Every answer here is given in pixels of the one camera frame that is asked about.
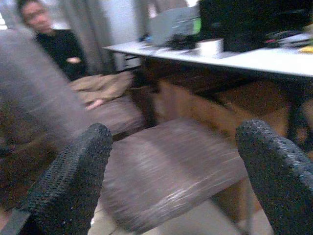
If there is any white table with black legs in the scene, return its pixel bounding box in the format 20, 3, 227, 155
102, 39, 313, 152

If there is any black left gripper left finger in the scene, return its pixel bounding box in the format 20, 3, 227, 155
19, 122, 113, 235

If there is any brown cardboard box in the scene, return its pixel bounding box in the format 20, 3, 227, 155
156, 78, 294, 142

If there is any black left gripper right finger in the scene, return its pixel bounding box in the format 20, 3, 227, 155
235, 119, 313, 235

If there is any dark brown chair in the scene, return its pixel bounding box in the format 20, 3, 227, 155
70, 94, 146, 135

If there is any grey curtain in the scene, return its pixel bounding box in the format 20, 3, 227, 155
57, 0, 115, 76

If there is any person in black clothes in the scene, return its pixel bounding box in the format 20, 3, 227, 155
17, 0, 134, 111

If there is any white drawer unit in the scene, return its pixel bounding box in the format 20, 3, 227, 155
113, 51, 142, 71

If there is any white tape roll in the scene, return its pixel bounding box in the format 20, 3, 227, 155
195, 38, 224, 58

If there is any grey patterned chair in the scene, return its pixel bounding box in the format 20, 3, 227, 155
0, 29, 249, 235

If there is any grey box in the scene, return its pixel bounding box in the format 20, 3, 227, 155
149, 6, 202, 47

